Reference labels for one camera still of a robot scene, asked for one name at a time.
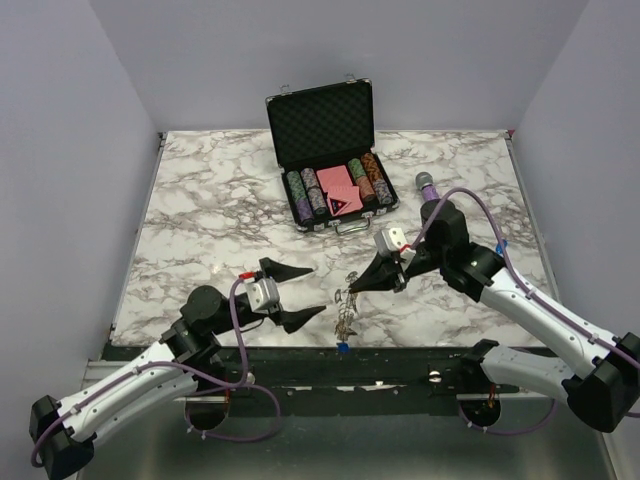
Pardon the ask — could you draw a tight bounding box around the silver disc keyring holder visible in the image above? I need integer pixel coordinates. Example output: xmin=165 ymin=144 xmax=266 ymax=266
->
xmin=334 ymin=271 xmax=358 ymax=344

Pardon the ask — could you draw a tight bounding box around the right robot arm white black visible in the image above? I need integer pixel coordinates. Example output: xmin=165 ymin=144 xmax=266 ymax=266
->
xmin=350 ymin=200 xmax=639 ymax=433

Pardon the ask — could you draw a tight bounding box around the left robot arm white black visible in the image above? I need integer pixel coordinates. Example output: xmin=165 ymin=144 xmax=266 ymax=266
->
xmin=29 ymin=258 xmax=323 ymax=479

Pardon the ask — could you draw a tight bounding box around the purple glitter toy microphone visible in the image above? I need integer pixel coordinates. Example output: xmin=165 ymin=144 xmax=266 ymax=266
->
xmin=415 ymin=172 xmax=440 ymax=202

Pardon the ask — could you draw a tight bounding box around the pink playing card deck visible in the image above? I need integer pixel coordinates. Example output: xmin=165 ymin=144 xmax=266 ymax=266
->
xmin=316 ymin=165 xmax=363 ymax=217

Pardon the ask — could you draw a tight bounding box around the black poker chip case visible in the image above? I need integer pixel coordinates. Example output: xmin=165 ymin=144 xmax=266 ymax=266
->
xmin=265 ymin=78 xmax=400 ymax=234

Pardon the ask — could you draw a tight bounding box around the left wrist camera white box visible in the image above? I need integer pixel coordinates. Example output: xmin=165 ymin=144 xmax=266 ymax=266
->
xmin=241 ymin=272 xmax=280 ymax=311

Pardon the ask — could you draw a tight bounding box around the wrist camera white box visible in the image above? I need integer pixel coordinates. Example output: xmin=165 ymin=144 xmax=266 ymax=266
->
xmin=374 ymin=227 xmax=416 ymax=265
xmin=241 ymin=272 xmax=280 ymax=311

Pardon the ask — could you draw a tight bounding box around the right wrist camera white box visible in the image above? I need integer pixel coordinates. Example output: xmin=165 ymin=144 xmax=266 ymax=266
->
xmin=374 ymin=227 xmax=416 ymax=265

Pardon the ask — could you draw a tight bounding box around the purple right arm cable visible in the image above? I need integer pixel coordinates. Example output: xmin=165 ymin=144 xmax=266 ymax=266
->
xmin=409 ymin=187 xmax=640 ymax=436

